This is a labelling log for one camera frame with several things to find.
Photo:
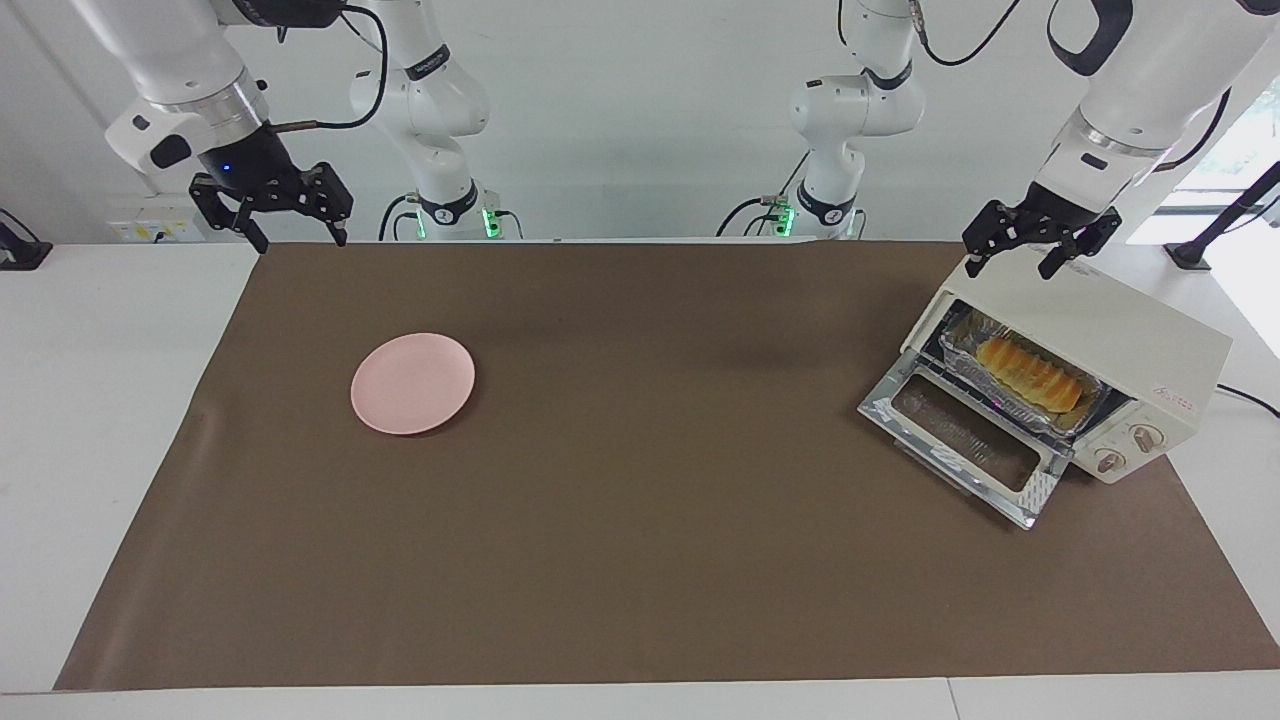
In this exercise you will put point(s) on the glass oven door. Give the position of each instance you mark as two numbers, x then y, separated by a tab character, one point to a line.
1040	495

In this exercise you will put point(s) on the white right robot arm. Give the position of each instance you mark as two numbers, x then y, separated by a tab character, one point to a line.
180	60

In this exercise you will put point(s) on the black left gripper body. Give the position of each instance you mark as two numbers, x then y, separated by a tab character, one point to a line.
1055	215

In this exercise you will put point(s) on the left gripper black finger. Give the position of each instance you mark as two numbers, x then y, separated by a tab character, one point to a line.
1085	240
990	228

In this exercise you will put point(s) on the cream toaster oven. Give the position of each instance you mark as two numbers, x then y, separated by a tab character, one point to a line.
1130	340

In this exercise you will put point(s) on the brown table mat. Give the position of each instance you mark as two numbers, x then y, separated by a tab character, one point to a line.
650	560

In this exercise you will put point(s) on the aluminium foil tray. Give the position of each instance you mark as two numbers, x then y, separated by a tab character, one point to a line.
960	360

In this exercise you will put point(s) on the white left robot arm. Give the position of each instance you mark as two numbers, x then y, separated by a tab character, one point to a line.
1140	90

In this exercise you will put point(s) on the golden ridged bread loaf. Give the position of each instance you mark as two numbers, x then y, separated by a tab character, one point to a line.
1030	375

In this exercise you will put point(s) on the pink round plate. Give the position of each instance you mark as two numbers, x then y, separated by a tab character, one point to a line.
412	385

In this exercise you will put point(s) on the white wall socket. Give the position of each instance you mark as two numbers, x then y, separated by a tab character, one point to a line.
155	220

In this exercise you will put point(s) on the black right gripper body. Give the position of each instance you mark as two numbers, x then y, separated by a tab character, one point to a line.
245	165

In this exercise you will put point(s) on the black desk clamp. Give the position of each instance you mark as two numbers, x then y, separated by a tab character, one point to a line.
20	255

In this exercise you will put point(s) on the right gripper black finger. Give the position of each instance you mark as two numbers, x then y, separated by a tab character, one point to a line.
215	205
330	195

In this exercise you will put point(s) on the black camera stand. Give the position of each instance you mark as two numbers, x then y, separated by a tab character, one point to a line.
1188	255

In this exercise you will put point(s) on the cream oven knob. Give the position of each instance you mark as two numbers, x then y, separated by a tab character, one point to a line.
1110	461
1146	437

